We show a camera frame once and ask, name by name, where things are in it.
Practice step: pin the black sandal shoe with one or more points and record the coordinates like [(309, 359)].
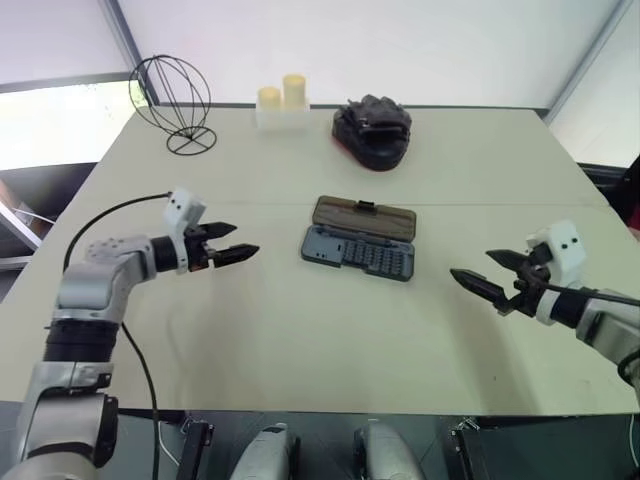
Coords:
[(372, 150)]

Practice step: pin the black table leg bracket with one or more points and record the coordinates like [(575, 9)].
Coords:
[(470, 450), (194, 450)]

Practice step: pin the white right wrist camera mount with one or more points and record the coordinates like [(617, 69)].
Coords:
[(567, 250)]

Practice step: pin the silver metal frame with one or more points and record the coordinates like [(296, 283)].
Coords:
[(22, 227)]

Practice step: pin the dark slanted window frame post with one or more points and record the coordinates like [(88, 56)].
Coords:
[(137, 45)]

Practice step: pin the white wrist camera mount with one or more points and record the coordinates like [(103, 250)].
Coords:
[(567, 250), (182, 206)]

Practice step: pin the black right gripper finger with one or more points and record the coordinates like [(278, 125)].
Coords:
[(477, 283), (506, 260)]

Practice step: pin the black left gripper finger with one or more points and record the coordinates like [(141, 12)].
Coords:
[(237, 253), (220, 230)]

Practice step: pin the grey rounded robot leg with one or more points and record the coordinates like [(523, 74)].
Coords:
[(385, 452), (267, 452)]

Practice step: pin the dark grey rock ornament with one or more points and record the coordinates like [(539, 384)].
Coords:
[(377, 111)]

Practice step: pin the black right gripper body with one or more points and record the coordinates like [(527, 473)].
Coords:
[(527, 290)]

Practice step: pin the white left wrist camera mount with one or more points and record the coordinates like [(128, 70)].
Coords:
[(182, 206)]

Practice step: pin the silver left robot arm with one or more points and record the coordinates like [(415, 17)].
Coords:
[(90, 287)]

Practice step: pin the grey bit set case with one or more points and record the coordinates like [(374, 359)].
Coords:
[(361, 240)]

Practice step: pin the dark cabinet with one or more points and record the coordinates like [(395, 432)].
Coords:
[(612, 192)]

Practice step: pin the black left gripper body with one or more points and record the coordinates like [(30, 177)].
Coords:
[(199, 250)]

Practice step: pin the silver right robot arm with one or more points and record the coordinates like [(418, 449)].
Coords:
[(607, 325)]

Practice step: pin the short cream pillar candle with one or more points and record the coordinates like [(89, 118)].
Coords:
[(269, 97)]

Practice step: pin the tall cream pillar candle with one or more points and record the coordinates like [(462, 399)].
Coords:
[(294, 90)]

